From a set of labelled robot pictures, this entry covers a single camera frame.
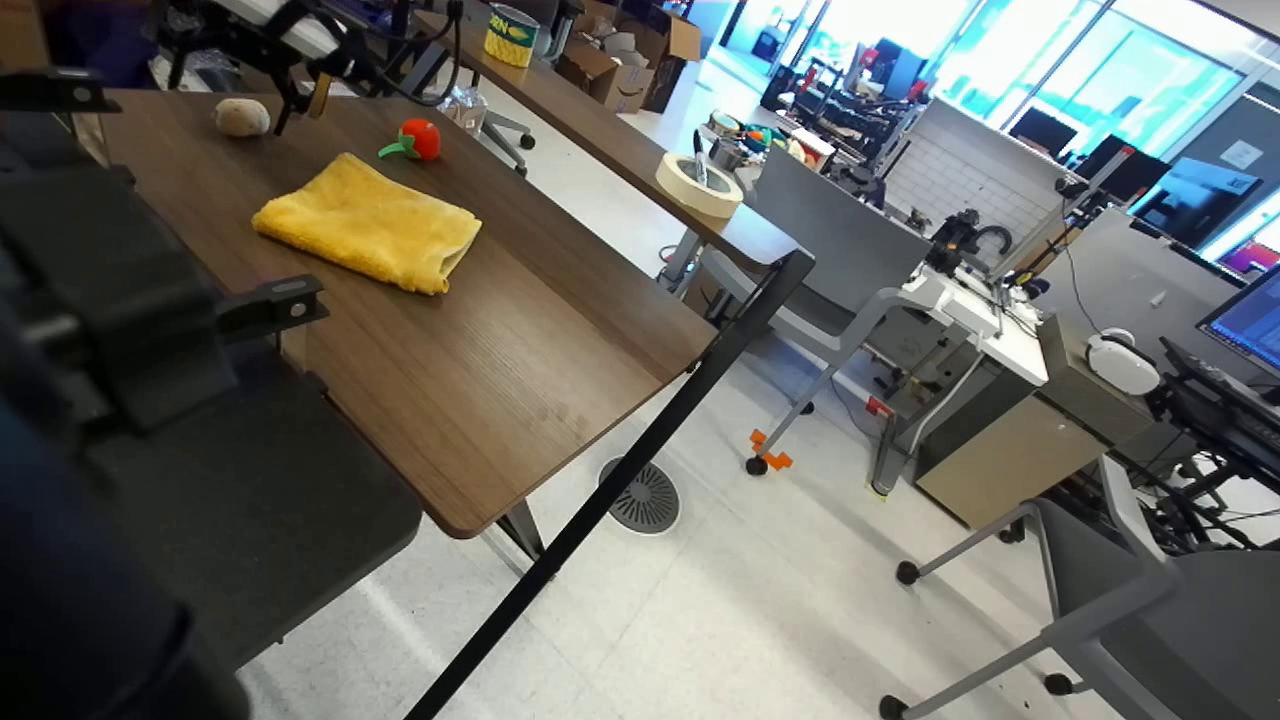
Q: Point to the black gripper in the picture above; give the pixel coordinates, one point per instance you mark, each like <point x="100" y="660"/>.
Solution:
<point x="314" y="55"/>

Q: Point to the beige plush potato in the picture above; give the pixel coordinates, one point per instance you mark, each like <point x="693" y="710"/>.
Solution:
<point x="242" y="119"/>

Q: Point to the red toy pepper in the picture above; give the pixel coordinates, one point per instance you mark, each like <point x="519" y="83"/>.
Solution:
<point x="421" y="136"/>

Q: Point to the yellow terry towel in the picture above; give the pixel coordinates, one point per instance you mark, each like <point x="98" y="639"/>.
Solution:
<point x="367" y="220"/>

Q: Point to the yellow green labelled tub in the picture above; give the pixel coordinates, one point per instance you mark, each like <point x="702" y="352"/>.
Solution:
<point x="504" y="42"/>

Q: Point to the cardboard box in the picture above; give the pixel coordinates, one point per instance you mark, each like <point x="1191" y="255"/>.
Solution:
<point x="616" y="62"/>

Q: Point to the long wooden side table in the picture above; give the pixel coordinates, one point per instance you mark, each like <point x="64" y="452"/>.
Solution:
<point x="626" y="141"/>

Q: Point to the beige masking tape roll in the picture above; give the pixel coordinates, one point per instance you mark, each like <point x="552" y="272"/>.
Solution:
<point x="693" y="203"/>

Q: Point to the black slanted table leg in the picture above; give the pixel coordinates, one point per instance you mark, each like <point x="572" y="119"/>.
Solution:
<point x="615" y="494"/>

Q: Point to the grey partition panel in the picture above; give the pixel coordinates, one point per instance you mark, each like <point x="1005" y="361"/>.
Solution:
<point x="839" y="231"/>

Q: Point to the grey rolling stand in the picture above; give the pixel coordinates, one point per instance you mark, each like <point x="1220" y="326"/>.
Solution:
<point x="840" y="352"/>

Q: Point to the black clamp device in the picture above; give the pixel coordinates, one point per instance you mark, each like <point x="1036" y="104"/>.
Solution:
<point x="960" y="236"/>

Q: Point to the white device on cart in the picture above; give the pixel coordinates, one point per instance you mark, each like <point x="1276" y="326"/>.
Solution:
<point x="969" y="303"/>

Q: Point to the grey cart beige panel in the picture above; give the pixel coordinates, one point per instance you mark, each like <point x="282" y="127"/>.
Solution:
<point x="1010" y="460"/>

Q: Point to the white headset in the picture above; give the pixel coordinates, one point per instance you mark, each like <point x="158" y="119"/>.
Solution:
<point x="1120" y="361"/>

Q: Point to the lit computer screen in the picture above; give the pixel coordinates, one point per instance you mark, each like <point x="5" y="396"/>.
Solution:
<point x="1251" y="323"/>

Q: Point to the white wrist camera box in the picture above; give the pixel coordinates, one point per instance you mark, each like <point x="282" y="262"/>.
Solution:
<point x="314" y="39"/>

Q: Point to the black blurred camera mount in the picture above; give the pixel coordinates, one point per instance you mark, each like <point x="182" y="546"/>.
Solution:
<point x="134" y="532"/>

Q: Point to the blue wall screen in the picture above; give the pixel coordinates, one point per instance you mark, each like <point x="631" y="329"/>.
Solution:
<point x="1194" y="194"/>

